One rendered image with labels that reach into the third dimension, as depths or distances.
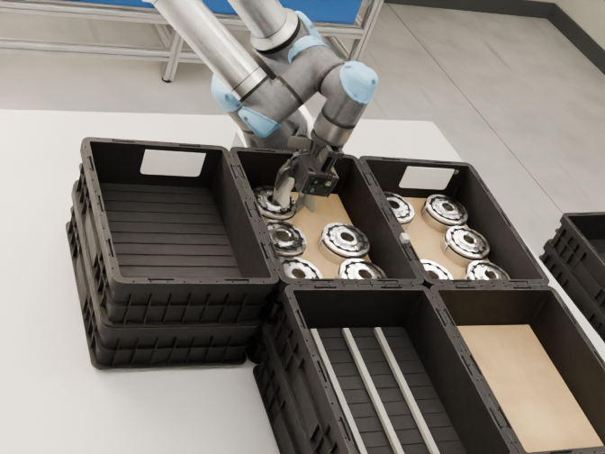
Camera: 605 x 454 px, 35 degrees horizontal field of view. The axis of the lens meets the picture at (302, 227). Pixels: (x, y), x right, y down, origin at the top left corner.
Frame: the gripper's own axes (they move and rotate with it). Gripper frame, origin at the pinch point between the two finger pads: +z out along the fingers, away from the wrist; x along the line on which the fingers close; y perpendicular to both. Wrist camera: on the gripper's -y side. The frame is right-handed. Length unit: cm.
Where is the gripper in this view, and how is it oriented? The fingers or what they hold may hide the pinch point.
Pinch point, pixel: (285, 204)
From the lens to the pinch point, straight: 199.0
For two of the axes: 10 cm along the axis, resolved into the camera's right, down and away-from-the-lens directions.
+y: 3.0, 6.7, -6.8
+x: 8.6, 1.2, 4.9
